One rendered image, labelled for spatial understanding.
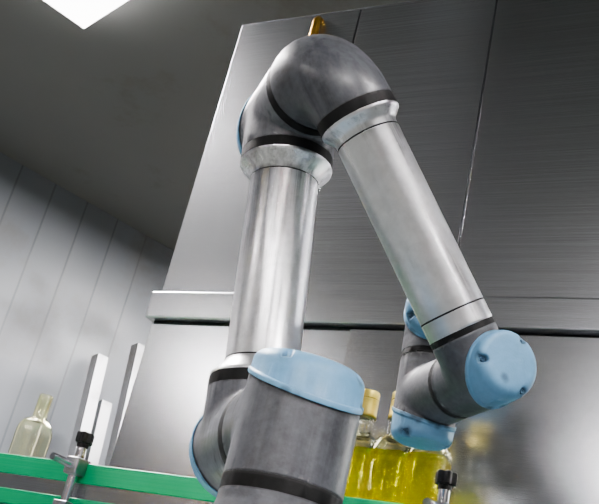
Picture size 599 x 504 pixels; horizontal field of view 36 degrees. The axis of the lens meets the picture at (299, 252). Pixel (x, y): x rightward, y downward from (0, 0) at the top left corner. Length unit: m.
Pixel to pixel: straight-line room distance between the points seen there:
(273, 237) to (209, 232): 0.92
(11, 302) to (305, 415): 3.92
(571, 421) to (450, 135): 0.65
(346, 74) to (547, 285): 0.73
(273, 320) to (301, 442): 0.22
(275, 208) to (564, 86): 0.92
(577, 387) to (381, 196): 0.63
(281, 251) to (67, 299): 3.84
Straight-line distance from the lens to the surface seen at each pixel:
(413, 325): 1.10
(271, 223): 1.07
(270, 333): 1.02
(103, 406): 4.56
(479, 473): 1.52
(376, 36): 2.11
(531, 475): 1.50
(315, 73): 1.05
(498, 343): 0.97
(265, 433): 0.85
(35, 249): 4.82
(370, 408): 1.46
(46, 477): 1.57
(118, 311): 5.01
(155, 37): 3.59
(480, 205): 1.76
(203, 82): 3.73
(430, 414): 1.07
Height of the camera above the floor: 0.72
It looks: 25 degrees up
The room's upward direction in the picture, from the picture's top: 13 degrees clockwise
